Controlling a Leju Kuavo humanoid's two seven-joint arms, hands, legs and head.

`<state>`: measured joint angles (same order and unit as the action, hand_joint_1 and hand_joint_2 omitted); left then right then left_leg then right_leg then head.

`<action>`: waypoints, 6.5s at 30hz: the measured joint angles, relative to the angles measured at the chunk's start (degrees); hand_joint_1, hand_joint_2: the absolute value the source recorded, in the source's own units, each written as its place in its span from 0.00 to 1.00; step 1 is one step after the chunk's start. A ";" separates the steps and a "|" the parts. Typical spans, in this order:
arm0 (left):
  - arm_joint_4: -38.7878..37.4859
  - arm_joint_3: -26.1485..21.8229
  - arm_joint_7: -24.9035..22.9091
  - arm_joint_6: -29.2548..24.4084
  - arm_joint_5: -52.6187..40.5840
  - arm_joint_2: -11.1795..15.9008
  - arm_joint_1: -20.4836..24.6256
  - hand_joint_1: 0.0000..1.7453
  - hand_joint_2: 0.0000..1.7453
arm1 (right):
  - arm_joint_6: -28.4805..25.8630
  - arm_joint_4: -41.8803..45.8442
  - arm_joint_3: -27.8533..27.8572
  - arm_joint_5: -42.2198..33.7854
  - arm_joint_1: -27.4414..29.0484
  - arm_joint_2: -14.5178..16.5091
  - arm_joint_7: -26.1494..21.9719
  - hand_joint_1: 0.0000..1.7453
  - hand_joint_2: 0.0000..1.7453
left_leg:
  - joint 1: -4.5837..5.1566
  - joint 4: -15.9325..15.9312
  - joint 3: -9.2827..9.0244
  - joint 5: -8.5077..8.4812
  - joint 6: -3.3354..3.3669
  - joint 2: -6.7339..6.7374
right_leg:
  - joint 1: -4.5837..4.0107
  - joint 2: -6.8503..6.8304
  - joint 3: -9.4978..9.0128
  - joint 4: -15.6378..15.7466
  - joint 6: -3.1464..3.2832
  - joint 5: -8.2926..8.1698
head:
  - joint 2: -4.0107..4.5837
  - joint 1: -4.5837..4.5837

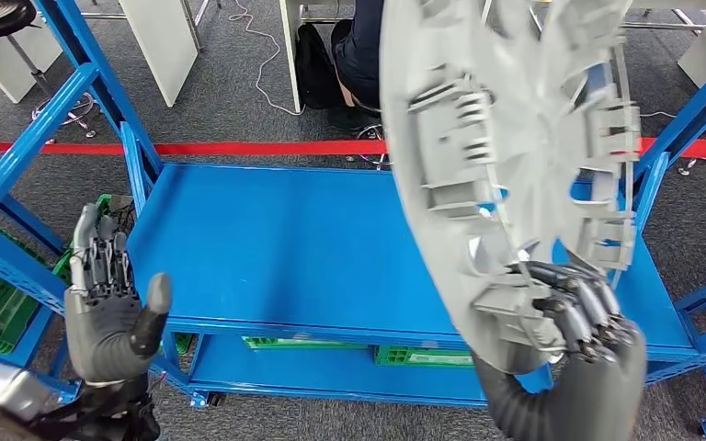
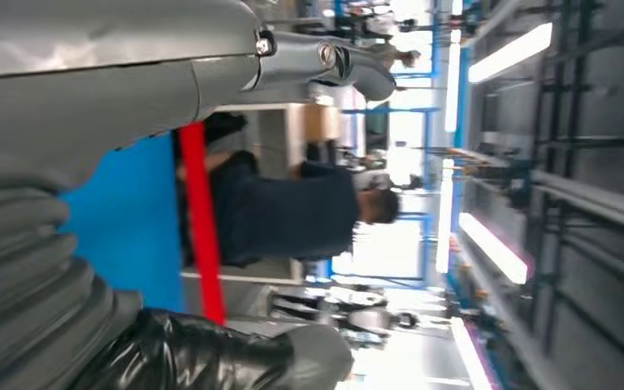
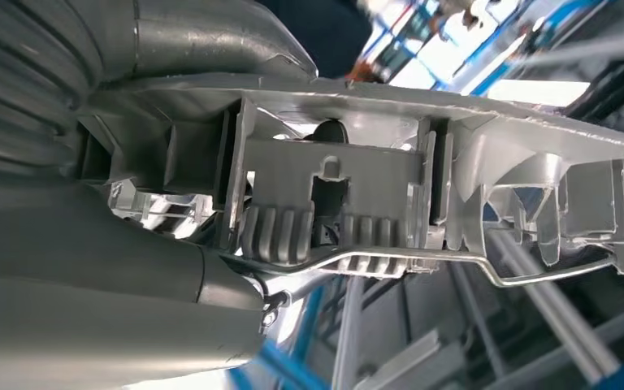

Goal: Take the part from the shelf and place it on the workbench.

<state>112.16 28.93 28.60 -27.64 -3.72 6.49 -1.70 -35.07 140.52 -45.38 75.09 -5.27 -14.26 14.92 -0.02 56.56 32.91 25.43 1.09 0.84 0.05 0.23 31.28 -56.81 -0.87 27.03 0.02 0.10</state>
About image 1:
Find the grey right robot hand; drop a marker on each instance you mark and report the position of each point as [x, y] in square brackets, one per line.
[596, 395]

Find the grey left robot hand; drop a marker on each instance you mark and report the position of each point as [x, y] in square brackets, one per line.
[100, 335]

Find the silver plastic hubcap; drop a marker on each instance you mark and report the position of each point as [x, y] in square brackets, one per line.
[511, 152]

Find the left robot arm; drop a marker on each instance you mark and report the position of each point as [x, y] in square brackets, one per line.
[115, 414]

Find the red barrier belt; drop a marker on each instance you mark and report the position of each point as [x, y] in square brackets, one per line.
[237, 148]

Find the chrome swivel stool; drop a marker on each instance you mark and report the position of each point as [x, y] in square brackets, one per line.
[374, 131]
[703, 161]

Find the black backpack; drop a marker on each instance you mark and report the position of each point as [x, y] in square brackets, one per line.
[316, 67]

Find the person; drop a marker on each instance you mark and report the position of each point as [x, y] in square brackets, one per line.
[359, 55]

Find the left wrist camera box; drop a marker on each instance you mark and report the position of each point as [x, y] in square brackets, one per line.
[0, 389]

